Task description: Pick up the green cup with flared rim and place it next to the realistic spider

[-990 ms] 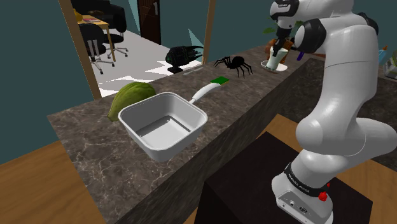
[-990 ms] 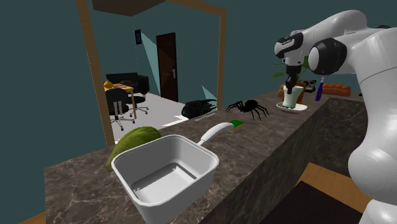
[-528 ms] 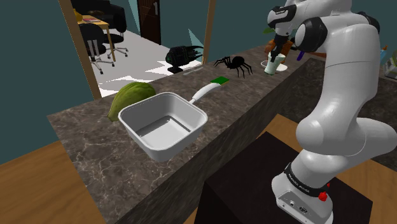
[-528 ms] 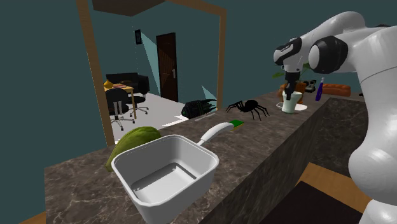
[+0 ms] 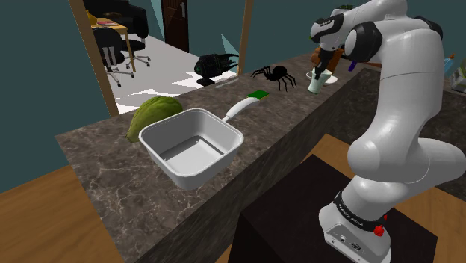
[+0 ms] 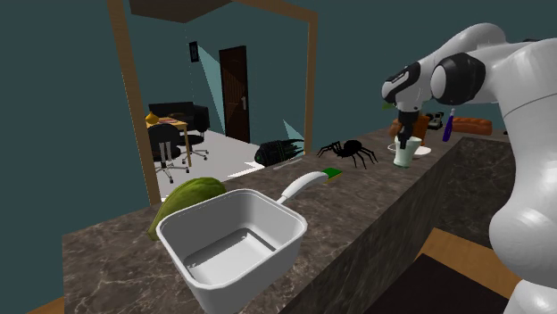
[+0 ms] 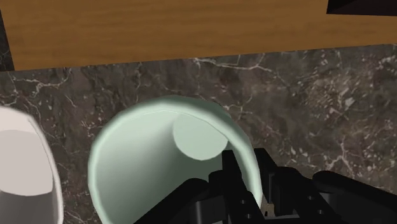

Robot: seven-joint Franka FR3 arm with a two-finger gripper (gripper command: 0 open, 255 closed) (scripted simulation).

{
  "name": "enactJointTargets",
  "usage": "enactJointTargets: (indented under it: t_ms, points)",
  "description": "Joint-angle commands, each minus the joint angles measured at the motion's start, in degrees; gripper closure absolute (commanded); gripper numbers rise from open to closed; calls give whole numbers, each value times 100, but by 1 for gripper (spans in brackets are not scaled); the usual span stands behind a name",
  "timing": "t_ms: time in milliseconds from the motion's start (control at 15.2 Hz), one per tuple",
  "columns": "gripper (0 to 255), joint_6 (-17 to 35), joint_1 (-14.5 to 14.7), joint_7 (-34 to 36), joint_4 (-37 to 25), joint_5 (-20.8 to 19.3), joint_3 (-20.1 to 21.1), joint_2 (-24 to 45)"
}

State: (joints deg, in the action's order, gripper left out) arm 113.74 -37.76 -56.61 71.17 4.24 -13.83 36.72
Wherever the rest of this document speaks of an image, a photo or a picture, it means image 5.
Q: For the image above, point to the green oval fruit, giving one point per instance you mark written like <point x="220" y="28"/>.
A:
<point x="153" y="111"/>

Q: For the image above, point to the white square pan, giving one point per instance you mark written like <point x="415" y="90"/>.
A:
<point x="193" y="142"/>

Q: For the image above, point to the black office chair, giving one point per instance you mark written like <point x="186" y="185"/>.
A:
<point x="109" y="51"/>

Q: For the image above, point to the blue bottle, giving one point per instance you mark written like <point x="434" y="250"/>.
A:
<point x="448" y="63"/>

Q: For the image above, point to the purple pen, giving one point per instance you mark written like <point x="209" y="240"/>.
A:
<point x="351" y="65"/>

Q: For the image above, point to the black armchair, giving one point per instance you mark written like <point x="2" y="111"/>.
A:
<point x="127" y="22"/>

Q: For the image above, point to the brown pot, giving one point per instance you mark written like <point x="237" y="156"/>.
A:
<point x="336" y="56"/>

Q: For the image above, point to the dark wooden door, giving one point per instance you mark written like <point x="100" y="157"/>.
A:
<point x="174" y="22"/>

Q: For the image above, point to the black spider toy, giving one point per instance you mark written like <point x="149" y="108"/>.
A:
<point x="278" y="74"/>

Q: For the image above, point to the green white spatula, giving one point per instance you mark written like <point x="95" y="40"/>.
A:
<point x="245" y="104"/>

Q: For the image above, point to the pale green cup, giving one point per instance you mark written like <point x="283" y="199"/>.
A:
<point x="317" y="83"/>

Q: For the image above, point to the white plate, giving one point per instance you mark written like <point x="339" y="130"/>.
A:
<point x="333" y="79"/>

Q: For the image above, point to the black spiky figure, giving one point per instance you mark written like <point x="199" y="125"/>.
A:
<point x="209" y="67"/>

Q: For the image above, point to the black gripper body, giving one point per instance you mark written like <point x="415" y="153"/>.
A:
<point x="323" y="58"/>

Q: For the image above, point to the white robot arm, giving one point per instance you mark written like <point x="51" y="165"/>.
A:
<point x="400" y="109"/>

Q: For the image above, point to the wooden desk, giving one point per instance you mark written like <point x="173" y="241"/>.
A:
<point x="113" y="29"/>

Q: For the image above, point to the dark robot stand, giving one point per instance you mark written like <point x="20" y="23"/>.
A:
<point x="291" y="218"/>

